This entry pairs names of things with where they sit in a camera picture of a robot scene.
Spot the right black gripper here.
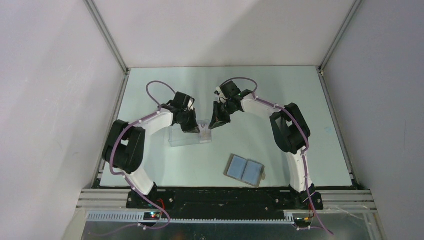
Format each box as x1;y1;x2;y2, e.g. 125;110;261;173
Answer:
209;100;238;130

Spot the clear plastic card box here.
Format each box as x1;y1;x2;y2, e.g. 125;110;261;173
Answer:
168;120;210;148

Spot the grey felt card holder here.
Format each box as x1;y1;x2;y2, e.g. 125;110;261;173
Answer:
223;154;266;188

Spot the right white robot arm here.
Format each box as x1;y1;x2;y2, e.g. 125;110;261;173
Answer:
209;78;315;209

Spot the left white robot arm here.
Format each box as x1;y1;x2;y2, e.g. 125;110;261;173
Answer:
102;92;200;208

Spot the beige chair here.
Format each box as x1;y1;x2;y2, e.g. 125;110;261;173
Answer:
61;208;87;240

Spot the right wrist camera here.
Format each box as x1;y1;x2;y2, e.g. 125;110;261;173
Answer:
214;86;226;99

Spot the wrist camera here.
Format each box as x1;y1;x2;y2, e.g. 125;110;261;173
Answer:
214;86;226;99
186;97;195;111

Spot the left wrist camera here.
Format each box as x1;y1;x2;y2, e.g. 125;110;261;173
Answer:
186;97;195;111

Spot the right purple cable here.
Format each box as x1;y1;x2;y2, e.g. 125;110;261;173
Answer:
220;77;335;236

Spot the purple cable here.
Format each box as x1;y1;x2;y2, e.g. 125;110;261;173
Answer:
220;77;335;236
109;80;171;231

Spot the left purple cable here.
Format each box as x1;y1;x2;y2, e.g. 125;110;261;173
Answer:
109;80;171;231

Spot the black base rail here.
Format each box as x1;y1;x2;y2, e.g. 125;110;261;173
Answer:
126;187;324;221

